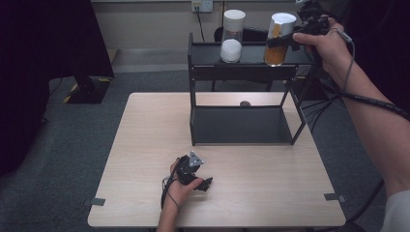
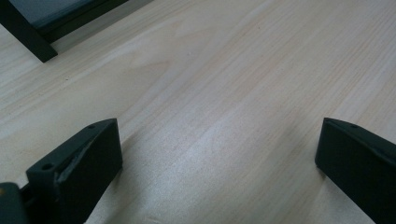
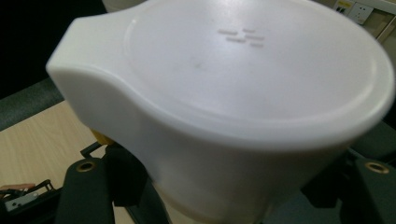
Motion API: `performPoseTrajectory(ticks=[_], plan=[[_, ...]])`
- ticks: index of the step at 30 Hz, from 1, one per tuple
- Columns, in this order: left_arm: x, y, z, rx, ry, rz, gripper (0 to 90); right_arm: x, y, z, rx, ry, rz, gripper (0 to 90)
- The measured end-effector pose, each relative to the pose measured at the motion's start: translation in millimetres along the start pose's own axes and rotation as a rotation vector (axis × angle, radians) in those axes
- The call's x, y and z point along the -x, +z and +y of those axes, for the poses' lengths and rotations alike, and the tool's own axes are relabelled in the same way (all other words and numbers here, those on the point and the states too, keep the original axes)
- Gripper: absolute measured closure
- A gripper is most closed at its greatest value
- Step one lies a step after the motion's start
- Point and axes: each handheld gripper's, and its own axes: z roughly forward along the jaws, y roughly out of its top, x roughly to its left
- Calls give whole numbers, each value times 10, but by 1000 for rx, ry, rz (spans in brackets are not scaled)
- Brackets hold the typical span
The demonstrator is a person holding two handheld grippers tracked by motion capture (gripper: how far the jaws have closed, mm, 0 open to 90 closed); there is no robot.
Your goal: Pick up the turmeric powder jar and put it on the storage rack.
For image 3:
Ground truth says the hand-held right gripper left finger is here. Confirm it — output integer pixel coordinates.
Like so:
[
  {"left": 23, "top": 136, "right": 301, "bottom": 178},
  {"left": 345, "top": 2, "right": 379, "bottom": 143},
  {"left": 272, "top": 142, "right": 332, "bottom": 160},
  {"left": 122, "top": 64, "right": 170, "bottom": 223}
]
[{"left": 55, "top": 144, "right": 171, "bottom": 224}]

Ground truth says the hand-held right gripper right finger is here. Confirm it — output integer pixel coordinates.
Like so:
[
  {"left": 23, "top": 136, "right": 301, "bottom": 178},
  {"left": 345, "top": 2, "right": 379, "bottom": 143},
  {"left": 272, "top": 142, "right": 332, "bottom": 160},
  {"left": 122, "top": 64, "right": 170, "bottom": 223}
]
[{"left": 300, "top": 148, "right": 396, "bottom": 224}]

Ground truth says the white-lidded jar of amber liquid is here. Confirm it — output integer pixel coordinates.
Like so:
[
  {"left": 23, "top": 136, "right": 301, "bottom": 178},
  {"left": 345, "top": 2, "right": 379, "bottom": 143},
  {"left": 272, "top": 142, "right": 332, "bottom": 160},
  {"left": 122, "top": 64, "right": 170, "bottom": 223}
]
[{"left": 46, "top": 0, "right": 396, "bottom": 224}]

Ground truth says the black curtain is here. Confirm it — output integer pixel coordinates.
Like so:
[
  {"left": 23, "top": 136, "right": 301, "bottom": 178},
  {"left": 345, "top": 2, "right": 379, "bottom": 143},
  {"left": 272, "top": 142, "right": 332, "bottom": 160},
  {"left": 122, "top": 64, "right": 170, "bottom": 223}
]
[{"left": 0, "top": 0, "right": 108, "bottom": 101}]

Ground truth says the white wall socket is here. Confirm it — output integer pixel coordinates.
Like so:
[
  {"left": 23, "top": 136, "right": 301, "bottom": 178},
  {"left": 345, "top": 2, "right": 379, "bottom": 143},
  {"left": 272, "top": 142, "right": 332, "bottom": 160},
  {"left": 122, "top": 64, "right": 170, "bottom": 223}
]
[{"left": 332, "top": 0, "right": 375, "bottom": 26}]

